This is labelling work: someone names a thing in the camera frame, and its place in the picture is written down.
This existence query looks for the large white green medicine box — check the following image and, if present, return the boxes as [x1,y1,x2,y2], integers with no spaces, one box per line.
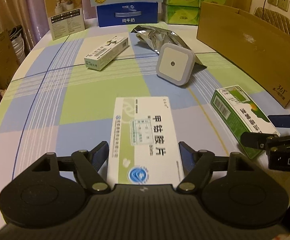
[106,96,184,187]

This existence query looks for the white square night light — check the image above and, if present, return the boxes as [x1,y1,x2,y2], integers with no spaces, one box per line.
[156,43,196,86]

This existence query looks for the silver foil pouch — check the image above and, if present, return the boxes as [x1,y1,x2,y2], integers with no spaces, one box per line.
[130,24,208,70]

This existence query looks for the brown cardboard box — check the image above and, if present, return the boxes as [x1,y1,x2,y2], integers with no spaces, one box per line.
[197,2,290,107]

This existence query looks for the checked tablecloth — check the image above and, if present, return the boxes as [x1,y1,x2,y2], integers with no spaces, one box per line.
[0,21,290,233]

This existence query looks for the quilted brown chair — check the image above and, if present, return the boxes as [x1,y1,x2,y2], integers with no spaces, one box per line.
[254,7,290,36]

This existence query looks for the long white ointment box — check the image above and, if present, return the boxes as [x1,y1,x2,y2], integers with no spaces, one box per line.
[84,36,129,71]

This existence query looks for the brown cardboard boxes left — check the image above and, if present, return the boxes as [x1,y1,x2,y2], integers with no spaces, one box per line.
[0,30,20,89]

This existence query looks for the dark blue milk carton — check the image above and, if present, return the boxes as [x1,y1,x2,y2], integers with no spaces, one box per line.
[96,2,158,27]

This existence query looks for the white product box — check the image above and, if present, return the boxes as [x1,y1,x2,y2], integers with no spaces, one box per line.
[44,0,85,40]

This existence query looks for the wall socket with plug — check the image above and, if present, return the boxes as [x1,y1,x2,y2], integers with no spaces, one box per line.
[266,0,290,12]

